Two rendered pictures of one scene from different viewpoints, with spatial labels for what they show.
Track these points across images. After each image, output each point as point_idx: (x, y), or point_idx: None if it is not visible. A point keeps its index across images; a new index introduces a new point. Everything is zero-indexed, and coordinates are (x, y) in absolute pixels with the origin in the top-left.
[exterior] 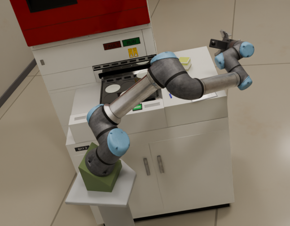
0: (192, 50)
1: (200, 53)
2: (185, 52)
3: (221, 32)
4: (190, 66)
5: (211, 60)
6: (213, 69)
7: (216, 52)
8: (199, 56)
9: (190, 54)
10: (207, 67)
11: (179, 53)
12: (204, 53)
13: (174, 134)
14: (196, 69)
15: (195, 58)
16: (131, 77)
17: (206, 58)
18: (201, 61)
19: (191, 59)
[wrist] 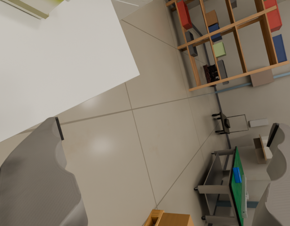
0: (121, 40)
1: (116, 59)
2: (112, 19)
3: None
4: (30, 10)
5: (89, 94)
6: (27, 115)
7: (48, 145)
8: (102, 57)
9: (105, 29)
10: (43, 86)
11: (103, 1)
12: (116, 69)
13: None
14: (15, 36)
15: (91, 44)
16: None
17: (97, 78)
18: (78, 62)
19: (82, 30)
